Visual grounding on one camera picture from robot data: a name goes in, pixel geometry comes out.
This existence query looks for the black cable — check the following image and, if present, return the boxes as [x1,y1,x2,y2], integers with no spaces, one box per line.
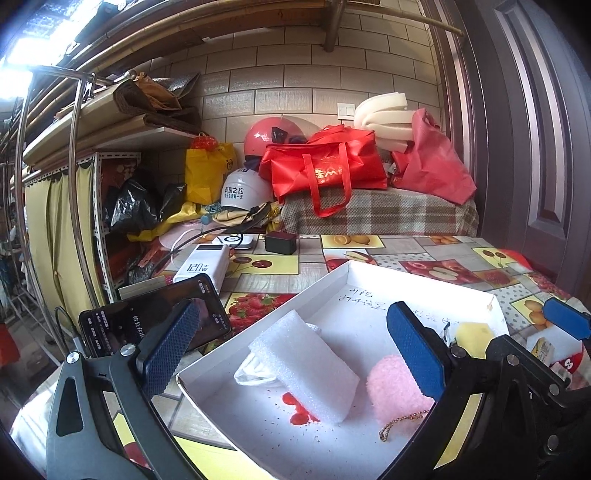
[185,202,274,245]

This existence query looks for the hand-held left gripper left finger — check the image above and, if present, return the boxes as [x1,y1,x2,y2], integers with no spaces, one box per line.
[46,299,202,480]

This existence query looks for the red tote bag with handles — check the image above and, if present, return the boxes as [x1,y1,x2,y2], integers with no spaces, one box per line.
[258,124,389,219]

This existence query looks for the white foam block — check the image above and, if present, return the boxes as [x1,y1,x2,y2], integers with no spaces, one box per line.
[248,309,361,424]

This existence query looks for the wooden boards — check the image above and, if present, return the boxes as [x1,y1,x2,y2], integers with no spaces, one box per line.
[22,87,200,168]

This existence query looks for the white helmet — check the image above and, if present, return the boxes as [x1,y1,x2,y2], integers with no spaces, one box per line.
[219,168,276,214]

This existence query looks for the wooden beam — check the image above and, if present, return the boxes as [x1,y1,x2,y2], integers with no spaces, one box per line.
[322,0,348,52]

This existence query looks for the black plastic bag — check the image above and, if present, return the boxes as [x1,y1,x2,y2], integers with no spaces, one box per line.
[103,177,186,232]

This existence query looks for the red stool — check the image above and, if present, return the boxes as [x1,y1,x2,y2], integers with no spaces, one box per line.
[0,322,22,366]

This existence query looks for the yellow shopping bag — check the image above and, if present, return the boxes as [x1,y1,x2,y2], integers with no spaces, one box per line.
[185,133,236,204]

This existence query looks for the white plastic bag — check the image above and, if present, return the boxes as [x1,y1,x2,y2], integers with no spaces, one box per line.
[233,353,288,387]

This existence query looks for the white cardboard box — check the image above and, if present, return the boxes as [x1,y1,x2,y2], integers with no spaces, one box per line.
[178,261,512,480]

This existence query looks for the grey phone cable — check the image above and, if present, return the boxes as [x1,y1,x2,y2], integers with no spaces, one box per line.
[54,306,85,352]

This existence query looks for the brown metal door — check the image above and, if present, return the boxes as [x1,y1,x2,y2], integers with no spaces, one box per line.
[427,0,591,296]

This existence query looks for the pink fluffy pompom keychain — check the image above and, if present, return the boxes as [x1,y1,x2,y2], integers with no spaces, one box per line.
[367,355,438,441]

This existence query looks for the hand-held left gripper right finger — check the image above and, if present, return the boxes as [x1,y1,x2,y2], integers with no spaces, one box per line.
[383,302,539,480]

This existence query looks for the white charger pad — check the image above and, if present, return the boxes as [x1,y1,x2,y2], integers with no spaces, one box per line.
[201,233,255,253]

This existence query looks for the plain red nonwoven bag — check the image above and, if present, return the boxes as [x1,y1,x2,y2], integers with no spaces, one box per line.
[392,108,477,205]

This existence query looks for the red plush toy with eyes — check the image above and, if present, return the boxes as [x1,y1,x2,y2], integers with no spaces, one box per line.
[551,354,579,382]

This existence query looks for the yellow curtain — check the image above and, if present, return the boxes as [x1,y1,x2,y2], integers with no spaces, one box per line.
[24,159,108,320]

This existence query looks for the yellow crumpled cloth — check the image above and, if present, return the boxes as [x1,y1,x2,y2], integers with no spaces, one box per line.
[127,202,219,243]

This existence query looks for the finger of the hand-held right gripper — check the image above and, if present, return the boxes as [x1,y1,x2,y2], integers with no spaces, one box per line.
[488,335,591,416]
[544,298,591,341]

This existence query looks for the white power bank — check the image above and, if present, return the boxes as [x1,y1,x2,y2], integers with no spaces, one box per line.
[172,243,230,296]

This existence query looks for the yellow sponge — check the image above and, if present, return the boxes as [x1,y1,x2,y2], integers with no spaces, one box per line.
[455,322,496,359]

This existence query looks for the white cable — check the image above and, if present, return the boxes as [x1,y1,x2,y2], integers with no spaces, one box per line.
[169,228,205,278]

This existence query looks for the black charger box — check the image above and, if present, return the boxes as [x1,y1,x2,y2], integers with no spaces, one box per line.
[263,232,297,255]

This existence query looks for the chrome clothes rail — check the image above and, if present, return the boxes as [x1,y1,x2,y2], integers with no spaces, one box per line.
[13,68,136,354]

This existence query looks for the yellow printed tissue packet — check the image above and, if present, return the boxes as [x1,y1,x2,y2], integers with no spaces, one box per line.
[525,334,556,364]

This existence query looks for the plaid blanket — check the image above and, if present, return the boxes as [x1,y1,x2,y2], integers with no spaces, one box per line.
[279,186,479,239]

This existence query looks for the pink helmet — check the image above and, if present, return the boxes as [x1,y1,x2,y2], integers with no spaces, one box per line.
[243,115,308,163]

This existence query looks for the white foam roll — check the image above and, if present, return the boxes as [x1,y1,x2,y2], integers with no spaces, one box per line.
[353,92,417,153]

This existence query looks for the black smartphone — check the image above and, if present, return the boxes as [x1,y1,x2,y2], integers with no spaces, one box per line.
[78,273,232,359]

